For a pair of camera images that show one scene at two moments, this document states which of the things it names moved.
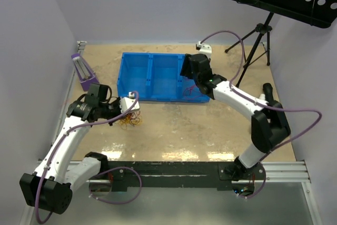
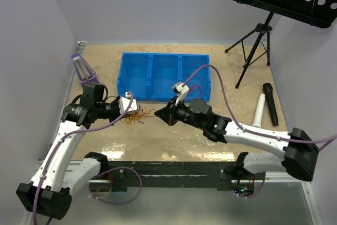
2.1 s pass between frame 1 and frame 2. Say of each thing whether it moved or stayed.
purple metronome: stayed
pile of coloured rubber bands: moved
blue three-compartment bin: stayed
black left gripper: stayed
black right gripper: moved
